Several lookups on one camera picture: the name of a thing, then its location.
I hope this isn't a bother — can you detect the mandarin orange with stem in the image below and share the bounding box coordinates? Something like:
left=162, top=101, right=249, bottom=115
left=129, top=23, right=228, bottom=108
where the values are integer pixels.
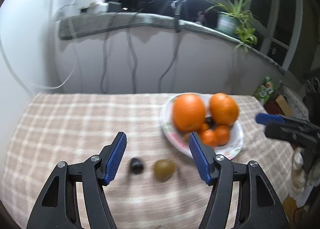
left=209, top=93, right=239, bottom=126

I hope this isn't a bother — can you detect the green juice carton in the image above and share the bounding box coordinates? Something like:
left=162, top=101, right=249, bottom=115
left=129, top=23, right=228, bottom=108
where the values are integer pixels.
left=254, top=76, right=274, bottom=106

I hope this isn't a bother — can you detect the small orange in plate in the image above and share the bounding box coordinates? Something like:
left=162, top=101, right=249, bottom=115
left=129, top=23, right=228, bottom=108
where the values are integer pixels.
left=200, top=130, right=219, bottom=148
left=214, top=125, right=230, bottom=146

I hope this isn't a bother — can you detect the large smooth orange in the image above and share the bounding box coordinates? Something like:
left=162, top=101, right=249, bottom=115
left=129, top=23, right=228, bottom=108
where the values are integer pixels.
left=172, top=93, right=206, bottom=132

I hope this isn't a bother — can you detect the dark chestnut on cloth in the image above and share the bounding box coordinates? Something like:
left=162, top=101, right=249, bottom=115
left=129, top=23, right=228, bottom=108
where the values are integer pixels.
left=130, top=158, right=144, bottom=174

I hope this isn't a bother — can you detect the white floral plate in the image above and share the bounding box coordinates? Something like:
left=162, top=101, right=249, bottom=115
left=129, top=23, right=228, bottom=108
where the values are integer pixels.
left=159, top=94, right=244, bottom=160

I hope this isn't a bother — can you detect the green-brown round fruit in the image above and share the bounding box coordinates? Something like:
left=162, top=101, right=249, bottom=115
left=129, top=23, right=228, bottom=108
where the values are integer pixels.
left=153, top=159, right=176, bottom=182

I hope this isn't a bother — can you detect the pink plaid tablecloth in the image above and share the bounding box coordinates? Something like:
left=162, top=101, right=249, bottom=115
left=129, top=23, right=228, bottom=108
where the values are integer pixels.
left=0, top=92, right=301, bottom=229

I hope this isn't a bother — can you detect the potted spider plant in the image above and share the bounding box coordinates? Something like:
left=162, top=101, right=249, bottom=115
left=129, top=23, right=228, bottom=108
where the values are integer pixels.
left=204, top=0, right=258, bottom=53

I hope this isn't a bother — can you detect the small tripod stand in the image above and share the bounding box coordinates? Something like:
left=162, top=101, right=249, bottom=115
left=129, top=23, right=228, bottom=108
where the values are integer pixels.
left=171, top=0, right=187, bottom=33

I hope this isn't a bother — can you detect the white power adapter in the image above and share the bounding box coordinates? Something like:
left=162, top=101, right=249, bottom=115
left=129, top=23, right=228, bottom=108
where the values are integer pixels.
left=71, top=0, right=109, bottom=15

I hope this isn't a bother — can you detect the black cable right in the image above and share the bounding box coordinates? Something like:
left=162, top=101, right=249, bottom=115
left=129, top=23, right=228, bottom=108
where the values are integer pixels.
left=158, top=32, right=182, bottom=93

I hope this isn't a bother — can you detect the black cable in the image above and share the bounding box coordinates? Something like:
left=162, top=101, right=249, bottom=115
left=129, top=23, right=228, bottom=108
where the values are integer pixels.
left=126, top=13, right=139, bottom=94
left=158, top=32, right=182, bottom=93
left=100, top=13, right=118, bottom=94

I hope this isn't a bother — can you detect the white cable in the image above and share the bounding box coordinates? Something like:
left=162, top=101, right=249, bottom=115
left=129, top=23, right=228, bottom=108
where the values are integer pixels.
left=0, top=1, right=83, bottom=90

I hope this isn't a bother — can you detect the black cable middle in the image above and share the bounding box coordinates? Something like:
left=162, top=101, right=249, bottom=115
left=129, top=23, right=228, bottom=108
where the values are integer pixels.
left=126, top=13, right=139, bottom=94

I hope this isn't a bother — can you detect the black cable left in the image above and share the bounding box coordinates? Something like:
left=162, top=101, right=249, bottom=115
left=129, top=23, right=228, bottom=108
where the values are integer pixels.
left=100, top=13, right=118, bottom=94

